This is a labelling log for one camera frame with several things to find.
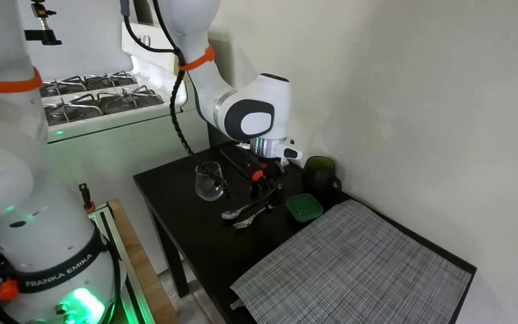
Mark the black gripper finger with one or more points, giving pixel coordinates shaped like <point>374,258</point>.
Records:
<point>256,193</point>
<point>270,192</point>

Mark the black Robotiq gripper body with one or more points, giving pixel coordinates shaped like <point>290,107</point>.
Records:
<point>266,172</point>

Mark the silver metal fork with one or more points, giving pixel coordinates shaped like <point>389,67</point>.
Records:
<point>248,219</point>

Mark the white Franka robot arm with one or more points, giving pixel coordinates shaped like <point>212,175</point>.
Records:
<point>25,199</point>

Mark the clear glass cup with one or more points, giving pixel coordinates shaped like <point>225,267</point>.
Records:
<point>209,183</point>

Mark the silver metal spoon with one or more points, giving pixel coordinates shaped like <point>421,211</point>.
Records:
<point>234,213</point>

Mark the dark green mug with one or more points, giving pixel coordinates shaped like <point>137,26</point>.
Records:
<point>322,175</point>

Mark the grey woven placemat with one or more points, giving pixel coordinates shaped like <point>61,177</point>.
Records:
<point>355,271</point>

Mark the white gas stove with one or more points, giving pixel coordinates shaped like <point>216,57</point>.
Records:
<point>133,150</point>

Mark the wooden board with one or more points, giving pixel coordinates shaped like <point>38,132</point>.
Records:
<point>142,271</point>

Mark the small black orange clamp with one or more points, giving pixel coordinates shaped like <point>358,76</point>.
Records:
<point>85,199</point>

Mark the orange connector cap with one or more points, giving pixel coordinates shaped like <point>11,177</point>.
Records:
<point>7,291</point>

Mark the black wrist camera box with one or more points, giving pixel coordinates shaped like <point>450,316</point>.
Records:
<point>234,159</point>

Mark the aluminium base frame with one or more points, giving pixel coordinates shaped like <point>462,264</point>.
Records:
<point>117,264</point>

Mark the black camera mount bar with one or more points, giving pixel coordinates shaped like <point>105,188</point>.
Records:
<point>42,28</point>

